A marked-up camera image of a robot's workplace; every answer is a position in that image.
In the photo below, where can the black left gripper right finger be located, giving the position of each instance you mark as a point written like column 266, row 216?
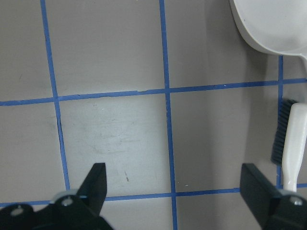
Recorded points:
column 273, row 208

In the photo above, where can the beige dustpan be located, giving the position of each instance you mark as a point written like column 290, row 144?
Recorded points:
column 276, row 27

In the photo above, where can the beige hand brush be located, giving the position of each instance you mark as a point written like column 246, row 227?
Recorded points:
column 290, row 141

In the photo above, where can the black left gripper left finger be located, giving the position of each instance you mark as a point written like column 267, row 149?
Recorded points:
column 70, row 210

